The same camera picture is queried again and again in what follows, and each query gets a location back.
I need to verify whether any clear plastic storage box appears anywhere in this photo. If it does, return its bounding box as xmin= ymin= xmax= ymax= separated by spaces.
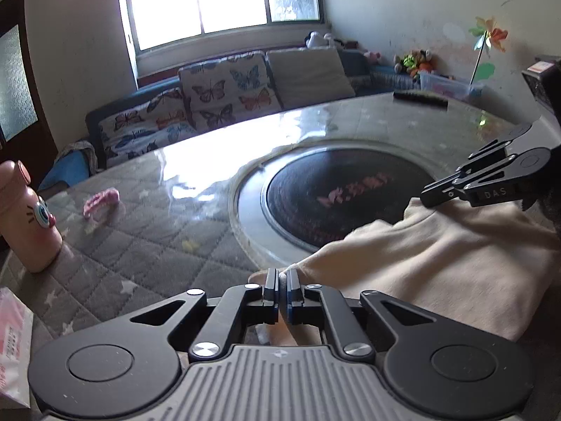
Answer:
xmin=418 ymin=72 xmax=485 ymax=98

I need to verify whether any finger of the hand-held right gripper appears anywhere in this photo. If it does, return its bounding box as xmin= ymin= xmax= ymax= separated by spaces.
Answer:
xmin=456 ymin=123 xmax=534 ymax=175
xmin=420 ymin=147 xmax=552 ymax=209

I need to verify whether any pink cartoon water bottle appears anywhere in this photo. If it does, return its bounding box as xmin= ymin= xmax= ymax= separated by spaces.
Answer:
xmin=0 ymin=160 xmax=63 ymax=273

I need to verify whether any blue blanket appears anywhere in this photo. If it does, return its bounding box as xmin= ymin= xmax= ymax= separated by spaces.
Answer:
xmin=39 ymin=140 xmax=98 ymax=190

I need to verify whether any white plush toy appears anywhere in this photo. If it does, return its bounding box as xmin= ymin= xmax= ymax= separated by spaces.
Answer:
xmin=304 ymin=31 xmax=337 ymax=49

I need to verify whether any pink white tissue packet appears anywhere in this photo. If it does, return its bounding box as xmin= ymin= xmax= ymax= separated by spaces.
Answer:
xmin=0 ymin=286 xmax=35 ymax=409

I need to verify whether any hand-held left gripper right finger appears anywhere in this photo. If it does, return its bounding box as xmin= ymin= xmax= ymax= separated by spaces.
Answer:
xmin=280 ymin=268 xmax=434 ymax=363

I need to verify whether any dark blue sofa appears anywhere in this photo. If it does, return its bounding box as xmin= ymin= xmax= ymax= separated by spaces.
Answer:
xmin=39 ymin=44 xmax=421 ymax=187

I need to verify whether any pink hair scrunchie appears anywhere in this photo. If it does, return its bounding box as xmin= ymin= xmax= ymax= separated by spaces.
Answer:
xmin=83 ymin=187 xmax=120 ymax=220

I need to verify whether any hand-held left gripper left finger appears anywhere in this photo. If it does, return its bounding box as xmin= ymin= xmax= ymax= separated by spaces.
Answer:
xmin=130 ymin=268 xmax=280 ymax=363

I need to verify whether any beige cushion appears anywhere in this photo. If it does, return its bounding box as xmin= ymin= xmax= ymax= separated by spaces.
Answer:
xmin=266 ymin=46 xmax=356 ymax=109

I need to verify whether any black cabinet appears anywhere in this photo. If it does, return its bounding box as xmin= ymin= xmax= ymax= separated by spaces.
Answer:
xmin=521 ymin=55 xmax=561 ymax=117

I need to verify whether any black remote control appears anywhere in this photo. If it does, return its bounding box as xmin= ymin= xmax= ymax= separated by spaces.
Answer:
xmin=393 ymin=90 xmax=449 ymax=107

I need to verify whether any long butterfly print cushion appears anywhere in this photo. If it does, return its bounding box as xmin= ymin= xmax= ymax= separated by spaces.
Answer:
xmin=98 ymin=88 xmax=196 ymax=168

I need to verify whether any cream sweatshirt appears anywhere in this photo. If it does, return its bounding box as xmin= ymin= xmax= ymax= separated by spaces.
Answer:
xmin=177 ymin=196 xmax=561 ymax=370

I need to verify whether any dark wooden glass door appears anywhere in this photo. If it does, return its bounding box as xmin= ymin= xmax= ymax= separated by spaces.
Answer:
xmin=0 ymin=0 xmax=59 ymax=213

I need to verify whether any window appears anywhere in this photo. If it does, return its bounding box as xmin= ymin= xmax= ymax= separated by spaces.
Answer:
xmin=116 ymin=0 xmax=326 ymax=54

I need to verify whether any colourful pinwheel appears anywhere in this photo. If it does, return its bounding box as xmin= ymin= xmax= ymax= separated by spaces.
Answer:
xmin=467 ymin=16 xmax=509 ymax=87

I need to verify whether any pile of plush toys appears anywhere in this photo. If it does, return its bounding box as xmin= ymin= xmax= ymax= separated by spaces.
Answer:
xmin=393 ymin=48 xmax=437 ymax=75

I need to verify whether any square butterfly print cushion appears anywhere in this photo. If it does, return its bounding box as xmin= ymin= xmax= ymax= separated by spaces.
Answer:
xmin=177 ymin=51 xmax=282 ymax=131

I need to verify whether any round black hot plate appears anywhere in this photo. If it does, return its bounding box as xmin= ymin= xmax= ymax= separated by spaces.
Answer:
xmin=228 ymin=139 xmax=440 ymax=269

